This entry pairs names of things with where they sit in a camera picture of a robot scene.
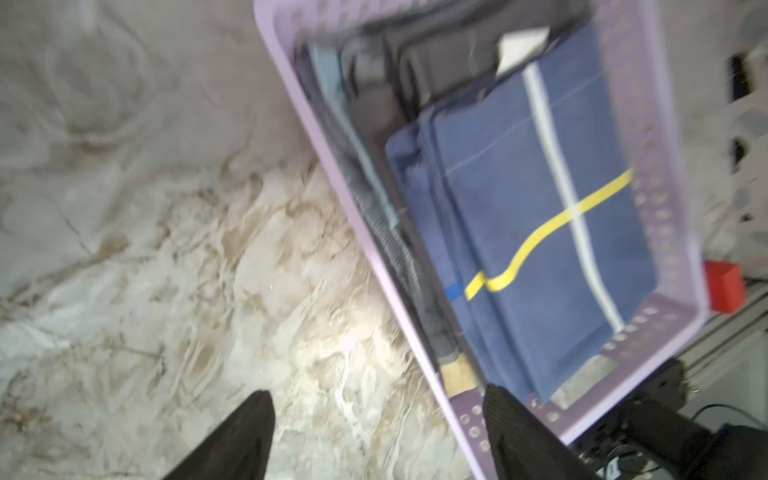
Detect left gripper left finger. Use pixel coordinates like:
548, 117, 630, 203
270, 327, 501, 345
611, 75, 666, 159
164, 390, 276, 480

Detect blue pillowcase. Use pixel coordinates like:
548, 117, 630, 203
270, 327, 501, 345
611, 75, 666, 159
386, 23, 657, 401

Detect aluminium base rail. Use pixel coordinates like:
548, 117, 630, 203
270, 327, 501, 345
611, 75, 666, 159
677, 280, 767, 428

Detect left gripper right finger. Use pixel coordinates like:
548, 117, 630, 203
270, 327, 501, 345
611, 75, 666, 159
483, 384, 597, 480

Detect red block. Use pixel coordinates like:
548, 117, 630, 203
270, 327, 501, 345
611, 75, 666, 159
704, 261, 746, 314

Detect grey checked pillowcase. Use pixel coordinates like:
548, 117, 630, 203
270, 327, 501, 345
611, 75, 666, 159
296, 1, 590, 366

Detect lilac plastic basket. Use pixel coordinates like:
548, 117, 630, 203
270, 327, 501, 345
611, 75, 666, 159
253, 1, 709, 479

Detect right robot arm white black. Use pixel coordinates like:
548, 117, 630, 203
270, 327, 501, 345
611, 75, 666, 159
570, 360, 767, 479

